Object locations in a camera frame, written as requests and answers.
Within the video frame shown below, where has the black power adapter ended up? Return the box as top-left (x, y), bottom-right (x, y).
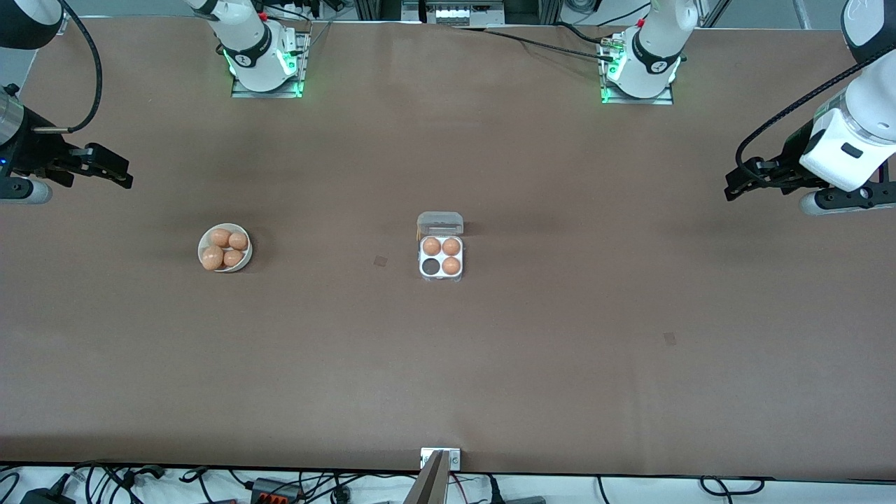
top-left (20, 486), bottom-right (76, 504)

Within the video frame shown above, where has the clear plastic egg box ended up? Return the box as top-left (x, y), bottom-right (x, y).
top-left (416, 211), bottom-right (465, 284)

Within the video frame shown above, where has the grey camera stand pole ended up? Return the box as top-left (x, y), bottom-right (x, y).
top-left (402, 450), bottom-right (449, 504)

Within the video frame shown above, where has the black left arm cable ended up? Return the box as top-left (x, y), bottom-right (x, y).
top-left (736, 60), bottom-right (896, 184)

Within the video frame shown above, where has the black cable with plugs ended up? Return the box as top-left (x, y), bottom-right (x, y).
top-left (70, 461), bottom-right (169, 491)

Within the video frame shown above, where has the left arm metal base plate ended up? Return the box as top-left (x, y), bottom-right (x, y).
top-left (600, 35), bottom-right (675, 106)

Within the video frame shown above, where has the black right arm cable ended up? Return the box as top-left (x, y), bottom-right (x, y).
top-left (31, 0), bottom-right (104, 134)

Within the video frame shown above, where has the black orange connector box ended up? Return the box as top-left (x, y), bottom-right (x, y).
top-left (251, 478), bottom-right (305, 504)

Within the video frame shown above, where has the white round bowl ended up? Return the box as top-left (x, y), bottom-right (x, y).
top-left (197, 223), bottom-right (253, 273)

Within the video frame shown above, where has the black cable on table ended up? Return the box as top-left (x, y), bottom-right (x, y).
top-left (455, 23), bottom-right (618, 62)

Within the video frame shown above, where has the black looped cable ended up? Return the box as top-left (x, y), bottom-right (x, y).
top-left (699, 475), bottom-right (767, 498)

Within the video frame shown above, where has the white power strip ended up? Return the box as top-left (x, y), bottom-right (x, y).
top-left (426, 0), bottom-right (506, 27)

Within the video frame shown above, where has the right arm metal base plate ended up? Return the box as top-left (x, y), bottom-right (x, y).
top-left (231, 28), bottom-right (310, 99)

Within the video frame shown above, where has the black aluminium frame post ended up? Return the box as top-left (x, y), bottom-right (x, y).
top-left (355, 0), bottom-right (403, 22)
top-left (505, 0), bottom-right (561, 26)

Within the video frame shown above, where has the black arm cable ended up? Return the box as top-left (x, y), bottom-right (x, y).
top-left (736, 60), bottom-right (896, 184)
top-left (31, 0), bottom-right (104, 134)

